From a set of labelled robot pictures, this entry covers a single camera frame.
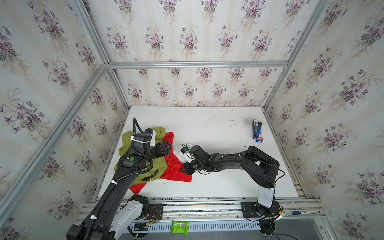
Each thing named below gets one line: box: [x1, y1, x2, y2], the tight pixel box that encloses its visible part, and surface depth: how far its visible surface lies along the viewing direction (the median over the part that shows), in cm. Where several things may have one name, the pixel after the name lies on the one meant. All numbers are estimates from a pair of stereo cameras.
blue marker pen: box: [292, 211, 321, 215], surface depth 75 cm
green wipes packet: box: [170, 220, 190, 236], surface depth 70 cm
